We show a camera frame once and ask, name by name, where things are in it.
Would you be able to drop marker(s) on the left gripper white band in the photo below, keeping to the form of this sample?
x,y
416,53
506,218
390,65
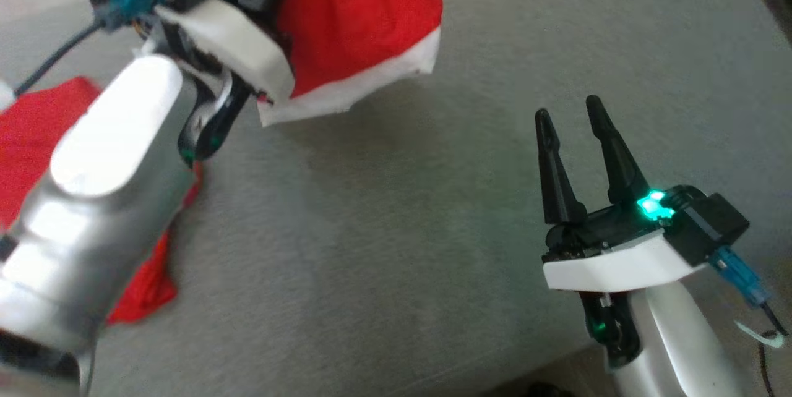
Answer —
x,y
235,38

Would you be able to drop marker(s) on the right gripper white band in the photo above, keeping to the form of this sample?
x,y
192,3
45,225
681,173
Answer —
x,y
619,267

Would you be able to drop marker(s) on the red shorts with white stripe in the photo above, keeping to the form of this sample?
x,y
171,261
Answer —
x,y
352,20

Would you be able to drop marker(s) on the red Bulls 23 jersey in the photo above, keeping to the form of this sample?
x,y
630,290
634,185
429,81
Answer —
x,y
37,137

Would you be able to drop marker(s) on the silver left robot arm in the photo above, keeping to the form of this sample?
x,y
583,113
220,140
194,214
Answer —
x,y
105,187

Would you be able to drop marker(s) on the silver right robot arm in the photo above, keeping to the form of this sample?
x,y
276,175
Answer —
x,y
674,347

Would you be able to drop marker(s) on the grey sofa seat cushion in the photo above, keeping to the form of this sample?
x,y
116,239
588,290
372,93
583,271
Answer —
x,y
402,230

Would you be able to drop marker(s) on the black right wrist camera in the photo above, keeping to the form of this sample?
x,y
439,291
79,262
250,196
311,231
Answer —
x,y
711,224

